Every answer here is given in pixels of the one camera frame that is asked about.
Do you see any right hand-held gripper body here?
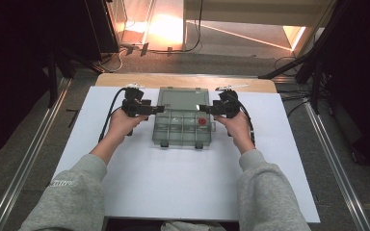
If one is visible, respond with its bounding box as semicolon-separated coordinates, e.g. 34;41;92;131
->
211;84;251;138

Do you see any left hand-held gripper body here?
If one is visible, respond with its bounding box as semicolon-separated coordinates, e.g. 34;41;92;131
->
120;82;157;137

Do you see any grey transparent compartment box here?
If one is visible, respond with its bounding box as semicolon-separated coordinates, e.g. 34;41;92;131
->
151;86;217;150

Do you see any person's left hand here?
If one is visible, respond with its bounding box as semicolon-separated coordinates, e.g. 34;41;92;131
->
103;109;149;152

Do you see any person's right hand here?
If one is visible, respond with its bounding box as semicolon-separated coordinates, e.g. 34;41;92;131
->
214;110;256;156

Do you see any white table sheet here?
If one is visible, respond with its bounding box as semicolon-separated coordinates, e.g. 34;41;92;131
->
52;85;322;223

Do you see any black metal stand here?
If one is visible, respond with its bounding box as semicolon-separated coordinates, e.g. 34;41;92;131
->
257;0;355;115
45;47;106;109

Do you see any black cabinet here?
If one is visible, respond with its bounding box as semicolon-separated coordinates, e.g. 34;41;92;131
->
82;0;120;54

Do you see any person's grey sweater body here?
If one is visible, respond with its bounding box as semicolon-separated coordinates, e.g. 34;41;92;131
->
159;219;229;231

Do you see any left hand-held gripper black cable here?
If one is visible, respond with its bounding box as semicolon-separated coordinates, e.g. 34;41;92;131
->
97;87;128;144

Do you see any hand-held gripper black cable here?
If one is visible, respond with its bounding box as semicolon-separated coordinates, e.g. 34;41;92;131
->
236;98;257;147
97;87;128;144

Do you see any right hand-held gripper black cable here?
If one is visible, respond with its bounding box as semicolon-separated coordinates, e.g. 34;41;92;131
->
236;98;257;147

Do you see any white floor cable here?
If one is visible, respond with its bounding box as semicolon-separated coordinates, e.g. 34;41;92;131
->
101;47;133;73

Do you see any black floor cable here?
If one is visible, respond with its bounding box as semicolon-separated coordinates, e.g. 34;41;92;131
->
155;0;205;54

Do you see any aluminium floor rail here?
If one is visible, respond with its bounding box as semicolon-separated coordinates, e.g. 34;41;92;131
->
303;100;370;231
0;77;74;231

